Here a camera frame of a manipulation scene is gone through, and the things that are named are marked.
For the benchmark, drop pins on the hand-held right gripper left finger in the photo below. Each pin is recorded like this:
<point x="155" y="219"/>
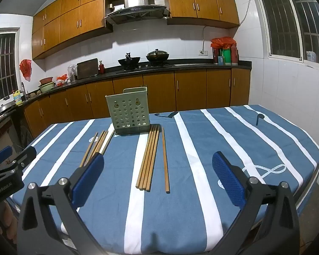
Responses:
<point x="87" y="180"/>

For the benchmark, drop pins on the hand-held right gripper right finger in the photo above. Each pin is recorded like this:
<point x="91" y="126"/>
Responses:
<point x="228" y="180"/>

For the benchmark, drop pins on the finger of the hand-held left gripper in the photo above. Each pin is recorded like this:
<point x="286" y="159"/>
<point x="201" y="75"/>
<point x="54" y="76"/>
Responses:
<point x="26" y="155"/>
<point x="2" y="155"/>

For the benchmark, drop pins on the green perforated utensil holder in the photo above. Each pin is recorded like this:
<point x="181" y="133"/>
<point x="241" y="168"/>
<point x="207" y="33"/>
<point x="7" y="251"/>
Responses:
<point x="127" y="97"/>

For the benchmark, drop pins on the person's left hand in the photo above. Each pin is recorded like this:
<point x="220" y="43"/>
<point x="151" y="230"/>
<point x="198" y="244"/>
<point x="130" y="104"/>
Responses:
<point x="8" y="217"/>

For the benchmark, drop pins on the blue white striped tablecloth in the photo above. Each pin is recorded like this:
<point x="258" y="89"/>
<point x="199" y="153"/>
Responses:
<point x="191" y="164"/>

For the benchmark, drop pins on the steel sink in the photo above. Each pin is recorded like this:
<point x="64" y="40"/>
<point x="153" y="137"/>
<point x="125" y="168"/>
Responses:
<point x="4" y="110"/>

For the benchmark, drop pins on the yellow dish soap bottle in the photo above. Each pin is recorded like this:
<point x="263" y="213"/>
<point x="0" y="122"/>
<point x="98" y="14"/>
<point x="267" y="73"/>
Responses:
<point x="17" y="97"/>

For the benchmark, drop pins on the steel faucet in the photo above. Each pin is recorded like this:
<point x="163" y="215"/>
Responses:
<point x="23" y="89"/>

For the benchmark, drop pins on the black spoon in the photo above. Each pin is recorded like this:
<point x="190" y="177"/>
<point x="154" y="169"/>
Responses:
<point x="173" y="114"/>
<point x="260" y="116"/>

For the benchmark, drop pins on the stacked red and green basins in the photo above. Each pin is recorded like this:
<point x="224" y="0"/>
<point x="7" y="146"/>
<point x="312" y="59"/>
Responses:
<point x="46" y="85"/>

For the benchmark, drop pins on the small red plastic bag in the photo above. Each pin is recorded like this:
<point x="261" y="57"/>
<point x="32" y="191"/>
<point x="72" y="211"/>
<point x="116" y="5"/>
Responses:
<point x="61" y="80"/>

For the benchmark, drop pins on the hanging red plastic bag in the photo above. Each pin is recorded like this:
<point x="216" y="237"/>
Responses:
<point x="25" y="70"/>

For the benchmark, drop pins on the clear plastic bag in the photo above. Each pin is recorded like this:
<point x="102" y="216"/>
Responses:
<point x="72" y="73"/>

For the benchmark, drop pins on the dark cutting board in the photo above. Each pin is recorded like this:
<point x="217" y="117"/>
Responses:
<point x="87" y="69"/>

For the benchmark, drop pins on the red bottle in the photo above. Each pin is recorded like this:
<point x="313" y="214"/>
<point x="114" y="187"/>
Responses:
<point x="102" y="67"/>

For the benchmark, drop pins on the black kitchen countertop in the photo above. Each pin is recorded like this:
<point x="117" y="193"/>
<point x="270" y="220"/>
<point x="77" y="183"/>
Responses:
<point x="191" y="64"/>

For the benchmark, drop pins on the green carton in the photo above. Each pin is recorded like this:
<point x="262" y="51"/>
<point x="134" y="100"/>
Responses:
<point x="227" y="57"/>

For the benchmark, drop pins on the red canister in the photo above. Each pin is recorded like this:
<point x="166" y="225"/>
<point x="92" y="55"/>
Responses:
<point x="215" y="55"/>
<point x="235" y="55"/>

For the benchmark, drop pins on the black gas stove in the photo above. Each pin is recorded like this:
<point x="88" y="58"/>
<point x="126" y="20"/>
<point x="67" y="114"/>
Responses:
<point x="148" y="66"/>

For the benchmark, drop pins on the crumpled red plastic bag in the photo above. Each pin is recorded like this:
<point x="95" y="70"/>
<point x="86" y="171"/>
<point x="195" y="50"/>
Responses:
<point x="223" y="42"/>

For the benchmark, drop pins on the black wok with lid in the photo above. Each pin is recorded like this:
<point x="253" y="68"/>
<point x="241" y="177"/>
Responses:
<point x="157" y="55"/>

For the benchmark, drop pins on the clear bottle on sill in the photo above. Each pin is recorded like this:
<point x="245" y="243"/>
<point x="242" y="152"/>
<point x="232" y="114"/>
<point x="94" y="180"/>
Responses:
<point x="311" y="56"/>

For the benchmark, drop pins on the large barred window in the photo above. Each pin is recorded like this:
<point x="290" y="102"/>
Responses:
<point x="289" y="18"/>

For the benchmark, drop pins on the steel range hood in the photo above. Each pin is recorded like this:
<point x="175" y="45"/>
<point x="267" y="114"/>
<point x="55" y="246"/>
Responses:
<point x="137" y="8"/>

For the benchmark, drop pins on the barred window with white frame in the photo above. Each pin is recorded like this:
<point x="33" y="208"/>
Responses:
<point x="2" y="66"/>

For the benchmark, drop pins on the white wall outlet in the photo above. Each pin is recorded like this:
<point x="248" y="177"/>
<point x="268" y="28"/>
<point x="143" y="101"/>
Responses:
<point x="202" y="52"/>

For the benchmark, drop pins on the wooden wall cabinets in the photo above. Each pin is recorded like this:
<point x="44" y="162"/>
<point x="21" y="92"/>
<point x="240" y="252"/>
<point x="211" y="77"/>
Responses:
<point x="69" y="18"/>

